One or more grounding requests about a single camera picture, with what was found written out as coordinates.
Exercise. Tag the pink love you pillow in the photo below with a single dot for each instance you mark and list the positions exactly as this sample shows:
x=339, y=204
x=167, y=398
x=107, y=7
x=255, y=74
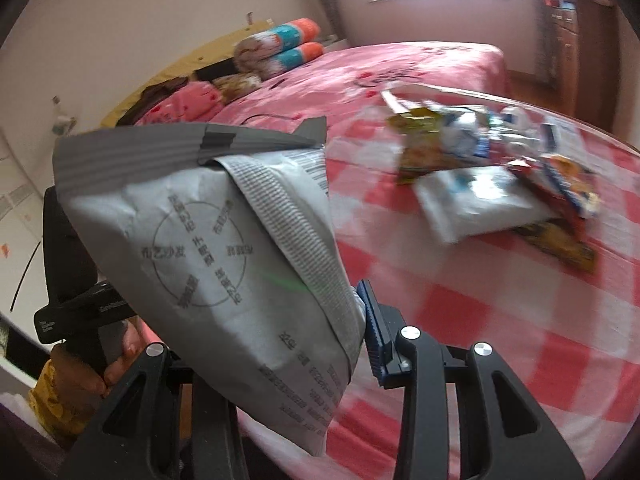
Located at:
x=197, y=101

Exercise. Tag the upper rolled colourful quilt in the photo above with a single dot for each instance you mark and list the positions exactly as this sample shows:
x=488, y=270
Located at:
x=276, y=40

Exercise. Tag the grey foil pouch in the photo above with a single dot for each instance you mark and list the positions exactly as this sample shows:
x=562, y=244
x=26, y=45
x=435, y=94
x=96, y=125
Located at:
x=220, y=238

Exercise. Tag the white plastic wrapper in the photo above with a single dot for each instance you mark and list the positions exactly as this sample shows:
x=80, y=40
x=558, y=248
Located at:
x=465, y=202

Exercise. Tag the brown wooden cabinet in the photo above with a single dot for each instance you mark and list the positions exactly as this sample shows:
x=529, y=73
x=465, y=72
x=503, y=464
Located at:
x=587, y=61

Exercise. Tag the lower rolled colourful quilt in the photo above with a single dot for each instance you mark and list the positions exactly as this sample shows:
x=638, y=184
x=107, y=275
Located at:
x=282, y=62

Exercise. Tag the rolled colourful quilt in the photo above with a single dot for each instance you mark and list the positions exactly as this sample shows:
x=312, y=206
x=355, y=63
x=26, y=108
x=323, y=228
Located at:
x=276, y=40
x=282, y=62

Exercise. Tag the yellow snack wrapper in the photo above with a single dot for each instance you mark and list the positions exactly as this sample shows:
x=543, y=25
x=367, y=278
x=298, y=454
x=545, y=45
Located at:
x=420, y=153

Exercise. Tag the brown floral small pillow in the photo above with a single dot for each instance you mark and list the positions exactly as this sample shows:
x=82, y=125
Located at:
x=234, y=87

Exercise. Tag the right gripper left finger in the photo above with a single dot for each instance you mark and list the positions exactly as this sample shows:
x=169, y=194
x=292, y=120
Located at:
x=161, y=421

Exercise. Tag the white blue plastic bag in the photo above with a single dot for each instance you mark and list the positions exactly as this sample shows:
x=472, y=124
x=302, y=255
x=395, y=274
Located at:
x=479, y=136

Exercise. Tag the left hand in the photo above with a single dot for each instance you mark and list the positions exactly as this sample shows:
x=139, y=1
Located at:
x=79, y=376

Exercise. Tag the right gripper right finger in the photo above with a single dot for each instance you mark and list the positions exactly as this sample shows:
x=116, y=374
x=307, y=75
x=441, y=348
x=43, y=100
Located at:
x=464, y=402

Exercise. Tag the red Tok Tok snack bag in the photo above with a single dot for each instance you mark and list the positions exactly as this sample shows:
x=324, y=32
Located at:
x=560, y=182

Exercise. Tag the red white checkered tablecloth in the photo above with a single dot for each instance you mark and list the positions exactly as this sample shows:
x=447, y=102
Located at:
x=572, y=337

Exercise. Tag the pink floral bed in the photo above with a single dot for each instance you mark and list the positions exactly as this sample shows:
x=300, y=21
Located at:
x=339, y=84

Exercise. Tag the dark brown blanket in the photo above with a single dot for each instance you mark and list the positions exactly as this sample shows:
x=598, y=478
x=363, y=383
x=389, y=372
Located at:
x=150, y=97

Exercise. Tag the dark yellow snack packet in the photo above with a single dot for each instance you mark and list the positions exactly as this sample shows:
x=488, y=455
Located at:
x=555, y=239

